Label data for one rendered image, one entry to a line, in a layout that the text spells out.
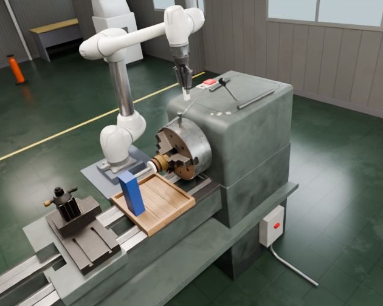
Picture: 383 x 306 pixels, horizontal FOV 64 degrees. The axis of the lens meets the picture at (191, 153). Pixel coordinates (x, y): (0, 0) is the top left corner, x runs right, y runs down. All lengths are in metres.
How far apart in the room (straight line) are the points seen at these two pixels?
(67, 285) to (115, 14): 5.89
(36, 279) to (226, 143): 1.08
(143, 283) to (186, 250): 0.30
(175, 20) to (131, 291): 1.35
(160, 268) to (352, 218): 1.67
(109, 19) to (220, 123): 5.35
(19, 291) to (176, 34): 1.33
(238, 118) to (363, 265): 1.49
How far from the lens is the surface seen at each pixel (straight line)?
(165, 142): 1.61
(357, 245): 2.68
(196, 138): 1.53
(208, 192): 1.69
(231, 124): 1.53
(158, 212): 1.60
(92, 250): 1.43
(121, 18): 6.78
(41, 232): 1.71
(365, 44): 4.17
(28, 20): 9.44
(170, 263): 1.82
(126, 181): 1.48
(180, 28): 1.48
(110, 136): 2.02
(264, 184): 2.00
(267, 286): 2.35
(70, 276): 1.45
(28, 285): 1.67
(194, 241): 1.89
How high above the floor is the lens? 1.99
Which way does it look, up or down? 34 degrees down
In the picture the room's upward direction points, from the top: 9 degrees counter-clockwise
